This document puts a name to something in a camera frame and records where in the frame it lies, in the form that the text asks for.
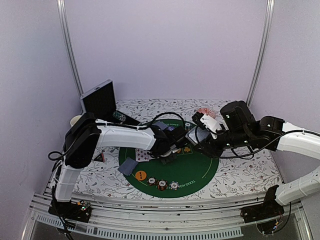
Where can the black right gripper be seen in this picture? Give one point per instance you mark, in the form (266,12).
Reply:
(211,149)

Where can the nine of diamonds card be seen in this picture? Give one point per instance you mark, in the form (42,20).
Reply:
(141,155)

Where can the grey playing card deck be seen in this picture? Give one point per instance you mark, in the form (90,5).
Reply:
(196,134)

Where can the blue green chip stack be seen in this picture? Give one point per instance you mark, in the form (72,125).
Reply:
(187,126)

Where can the orange big blind button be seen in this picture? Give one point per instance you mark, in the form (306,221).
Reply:
(140,175)

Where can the red black 100 chip stack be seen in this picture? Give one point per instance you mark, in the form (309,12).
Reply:
(151,181)

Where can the blue checkered playing card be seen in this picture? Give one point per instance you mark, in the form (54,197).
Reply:
(127,167)

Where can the blue peach 10 chip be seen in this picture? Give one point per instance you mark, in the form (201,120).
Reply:
(174,185)

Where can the black triangular all-in marker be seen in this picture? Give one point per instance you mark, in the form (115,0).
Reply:
(99,158)

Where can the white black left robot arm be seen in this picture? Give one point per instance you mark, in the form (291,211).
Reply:
(90,133)

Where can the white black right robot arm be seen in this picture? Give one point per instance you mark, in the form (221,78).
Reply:
(243,147)

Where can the red patterned small bowl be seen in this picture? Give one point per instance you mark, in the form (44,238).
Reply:
(207,111)

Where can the round green poker mat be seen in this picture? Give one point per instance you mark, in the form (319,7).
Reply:
(192,170)

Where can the green poker chip row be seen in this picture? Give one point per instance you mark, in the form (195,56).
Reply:
(119,116)

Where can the aluminium poker chip case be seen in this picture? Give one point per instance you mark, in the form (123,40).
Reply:
(101,101)

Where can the cream ceramic mug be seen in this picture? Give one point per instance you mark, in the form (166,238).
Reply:
(74,120)

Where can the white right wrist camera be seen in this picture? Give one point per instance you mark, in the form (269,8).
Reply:
(210,124)

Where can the aluminium front rail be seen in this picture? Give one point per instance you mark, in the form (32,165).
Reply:
(181,219)

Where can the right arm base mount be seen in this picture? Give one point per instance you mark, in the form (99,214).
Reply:
(267,209)

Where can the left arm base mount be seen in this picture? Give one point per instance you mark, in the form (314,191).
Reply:
(78,211)

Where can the right aluminium frame post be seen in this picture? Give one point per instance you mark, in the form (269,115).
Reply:
(267,24)

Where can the aluminium frame post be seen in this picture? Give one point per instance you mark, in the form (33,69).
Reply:
(267,24)
(61,7)

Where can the left aluminium frame post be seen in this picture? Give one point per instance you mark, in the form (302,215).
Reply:
(61,7)

